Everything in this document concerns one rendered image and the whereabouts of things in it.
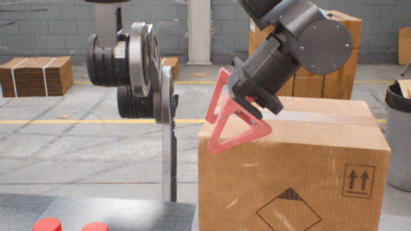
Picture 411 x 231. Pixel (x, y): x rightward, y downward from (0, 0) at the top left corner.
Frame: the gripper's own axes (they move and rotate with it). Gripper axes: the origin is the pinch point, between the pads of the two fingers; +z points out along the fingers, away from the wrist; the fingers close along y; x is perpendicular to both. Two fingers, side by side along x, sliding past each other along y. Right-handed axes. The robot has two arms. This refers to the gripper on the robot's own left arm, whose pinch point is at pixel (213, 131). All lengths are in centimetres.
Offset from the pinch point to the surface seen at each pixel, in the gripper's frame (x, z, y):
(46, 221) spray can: -10.6, 20.0, 7.4
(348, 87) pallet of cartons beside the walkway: 166, -14, -311
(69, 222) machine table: -2, 47, -29
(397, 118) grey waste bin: 140, -20, -185
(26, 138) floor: -33, 184, -267
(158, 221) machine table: 13.6, 33.9, -28.5
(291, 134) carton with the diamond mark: 13.9, -4.1, -11.0
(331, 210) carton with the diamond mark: 26.1, 0.8, -6.2
